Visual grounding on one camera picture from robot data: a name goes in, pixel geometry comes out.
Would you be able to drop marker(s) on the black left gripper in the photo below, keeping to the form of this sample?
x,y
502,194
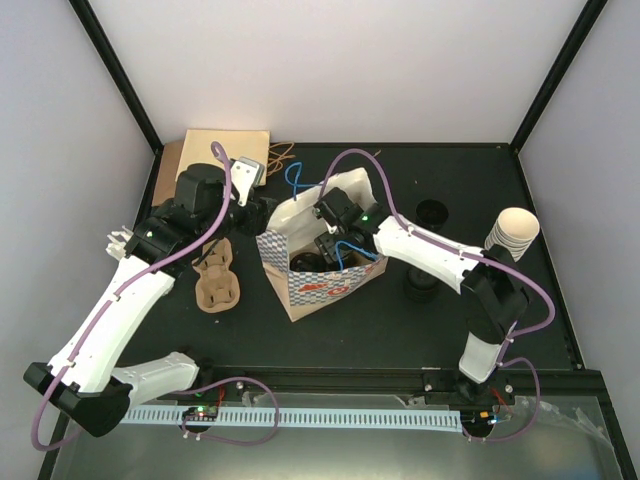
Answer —
x,y
258,216

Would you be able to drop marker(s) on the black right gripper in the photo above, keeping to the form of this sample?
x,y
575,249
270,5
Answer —
x,y
328,250

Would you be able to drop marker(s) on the black branded paper cup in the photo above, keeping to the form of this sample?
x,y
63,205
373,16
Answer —
x,y
308,262

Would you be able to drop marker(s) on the blue checkered paper bag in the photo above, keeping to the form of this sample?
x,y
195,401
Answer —
x,y
292,230

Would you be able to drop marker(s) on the brown pulp cup carrier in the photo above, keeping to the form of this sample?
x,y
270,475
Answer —
x,y
217,289

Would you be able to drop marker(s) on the stack of black cup lids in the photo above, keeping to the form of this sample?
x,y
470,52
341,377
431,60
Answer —
x,y
419,286

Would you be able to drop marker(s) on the white stirrers bundle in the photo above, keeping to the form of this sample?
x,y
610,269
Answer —
x,y
117,241

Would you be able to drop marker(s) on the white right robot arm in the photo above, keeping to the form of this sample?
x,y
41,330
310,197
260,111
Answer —
x,y
494,299

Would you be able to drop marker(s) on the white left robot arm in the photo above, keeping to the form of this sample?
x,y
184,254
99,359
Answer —
x,y
82,380

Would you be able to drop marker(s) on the brown kraft paper bag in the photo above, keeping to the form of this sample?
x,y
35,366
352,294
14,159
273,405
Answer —
x,y
166,179

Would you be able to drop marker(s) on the stack of white paper cups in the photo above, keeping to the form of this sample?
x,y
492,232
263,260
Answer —
x,y
514,229

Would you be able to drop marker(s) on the small electronics board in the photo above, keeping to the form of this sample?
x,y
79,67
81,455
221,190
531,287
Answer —
x,y
200,413

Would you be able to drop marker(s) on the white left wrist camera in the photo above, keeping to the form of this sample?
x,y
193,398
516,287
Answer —
x,y
246,174

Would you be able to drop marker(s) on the light blue slotted cable duct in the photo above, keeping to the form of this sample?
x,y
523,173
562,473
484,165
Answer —
x,y
326,418

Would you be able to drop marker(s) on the black corner frame post left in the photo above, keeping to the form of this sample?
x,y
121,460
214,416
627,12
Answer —
x,y
102,45

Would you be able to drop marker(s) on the black corner frame post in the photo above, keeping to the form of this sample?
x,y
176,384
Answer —
x,y
578,34
102,45

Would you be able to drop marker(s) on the black corner frame post right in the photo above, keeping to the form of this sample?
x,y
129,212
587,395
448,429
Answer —
x,y
578,34

